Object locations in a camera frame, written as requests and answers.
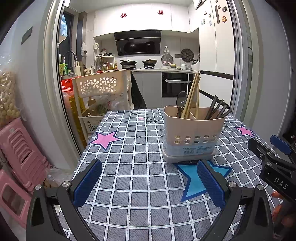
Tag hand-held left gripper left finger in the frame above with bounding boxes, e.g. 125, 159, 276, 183
25, 159, 103, 241

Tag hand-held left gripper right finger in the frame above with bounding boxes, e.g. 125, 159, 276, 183
196, 159, 274, 241

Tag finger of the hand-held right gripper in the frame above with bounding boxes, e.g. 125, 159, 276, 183
270, 135, 296, 166
248, 138, 278, 163

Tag dark flat-handled utensil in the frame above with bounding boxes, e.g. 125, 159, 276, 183
218, 108, 233, 119

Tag beige plastic utensil holder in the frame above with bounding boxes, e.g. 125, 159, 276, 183
161, 105, 226, 164

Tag plain bamboo chopstick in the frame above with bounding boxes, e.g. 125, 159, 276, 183
195, 82, 201, 117

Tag yellow patterned bamboo chopstick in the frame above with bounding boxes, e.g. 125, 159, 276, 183
180, 73, 198, 118

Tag person's right hand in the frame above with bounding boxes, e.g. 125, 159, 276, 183
271, 190, 284, 223

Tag grey checkered star tablecloth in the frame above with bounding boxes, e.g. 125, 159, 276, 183
52, 108, 285, 241

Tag yellow cooking oil bottle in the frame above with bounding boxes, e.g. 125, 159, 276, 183
66, 91, 85, 139

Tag pink plastic stool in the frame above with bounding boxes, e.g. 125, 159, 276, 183
0, 169, 33, 229
0, 118, 50, 193

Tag beige flower-cutout basket cart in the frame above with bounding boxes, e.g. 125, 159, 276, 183
72, 70, 134, 142

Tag red plastic basket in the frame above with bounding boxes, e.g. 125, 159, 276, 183
60, 79, 73, 93

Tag black built-in oven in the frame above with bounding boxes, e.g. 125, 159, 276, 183
161, 72, 200, 98

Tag white refrigerator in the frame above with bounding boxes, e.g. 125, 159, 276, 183
199, 0, 235, 110

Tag grey kitchen counter cabinet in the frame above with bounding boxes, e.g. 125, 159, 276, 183
131, 68, 200, 108

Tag clear bag of beans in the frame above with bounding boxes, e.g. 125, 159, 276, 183
0, 52, 21, 128

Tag white spice rack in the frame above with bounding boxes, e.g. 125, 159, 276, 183
95, 54, 116, 71

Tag black wok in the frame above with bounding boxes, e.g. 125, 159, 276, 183
120, 60, 137, 69

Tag round hanging lid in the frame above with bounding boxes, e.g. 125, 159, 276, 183
161, 53, 173, 66

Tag black kitchen faucet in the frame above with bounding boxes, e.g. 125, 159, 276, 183
62, 51, 78, 67

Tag black range hood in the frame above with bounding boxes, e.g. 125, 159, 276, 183
114, 30, 162, 56

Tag white upper cabinets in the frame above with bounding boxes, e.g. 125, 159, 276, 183
93, 3, 191, 37

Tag round dark wall rack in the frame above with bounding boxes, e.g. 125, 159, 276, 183
180, 48, 193, 62

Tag dark wall switch panel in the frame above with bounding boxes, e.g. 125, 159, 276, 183
21, 27, 33, 44

